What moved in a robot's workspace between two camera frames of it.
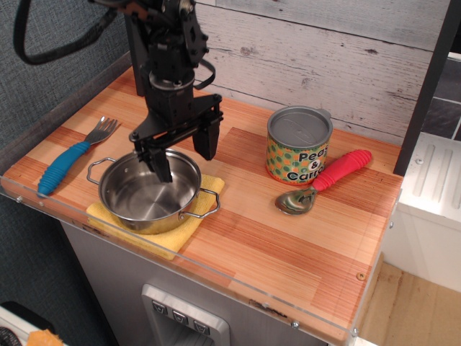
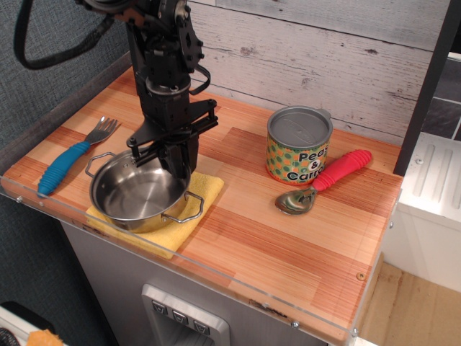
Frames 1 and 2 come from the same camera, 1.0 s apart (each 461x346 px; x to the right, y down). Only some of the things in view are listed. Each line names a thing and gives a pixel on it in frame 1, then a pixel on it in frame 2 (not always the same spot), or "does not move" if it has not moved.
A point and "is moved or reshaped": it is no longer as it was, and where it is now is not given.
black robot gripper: [174, 112] -> [172, 121]
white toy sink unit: [425, 236] does not move
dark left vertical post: [138, 29] does not move
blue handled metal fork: [61, 166] does not move
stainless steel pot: [136, 200] is moved or reshaped
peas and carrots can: [297, 140] does not move
